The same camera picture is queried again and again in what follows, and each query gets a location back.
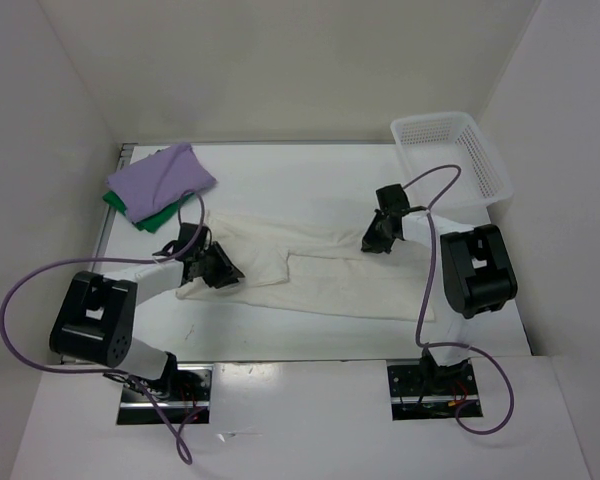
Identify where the lavender t shirt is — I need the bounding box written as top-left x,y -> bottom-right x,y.
106,143 -> 217,222

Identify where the white plastic basket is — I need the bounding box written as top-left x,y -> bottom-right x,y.
390,112 -> 513,211

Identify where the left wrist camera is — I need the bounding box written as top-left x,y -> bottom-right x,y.
154,223 -> 211,262

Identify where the cream t shirt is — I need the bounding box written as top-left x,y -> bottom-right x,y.
176,212 -> 430,321

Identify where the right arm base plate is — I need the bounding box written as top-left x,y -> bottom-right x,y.
386,359 -> 483,421

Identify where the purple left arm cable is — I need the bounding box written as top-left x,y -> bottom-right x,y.
0,189 -> 206,465

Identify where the green t shirt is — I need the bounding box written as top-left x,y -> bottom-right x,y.
102,191 -> 178,234

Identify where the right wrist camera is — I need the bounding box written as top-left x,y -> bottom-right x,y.
376,183 -> 411,217

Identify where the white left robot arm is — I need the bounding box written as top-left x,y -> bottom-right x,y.
49,242 -> 244,400

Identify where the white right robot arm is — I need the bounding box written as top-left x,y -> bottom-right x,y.
362,208 -> 518,393

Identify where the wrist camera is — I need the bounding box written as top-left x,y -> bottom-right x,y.
376,183 -> 411,217
154,223 -> 211,262

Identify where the aluminium table edge rail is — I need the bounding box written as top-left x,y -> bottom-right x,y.
92,143 -> 137,257

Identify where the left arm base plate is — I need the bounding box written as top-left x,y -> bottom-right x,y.
104,363 -> 214,426

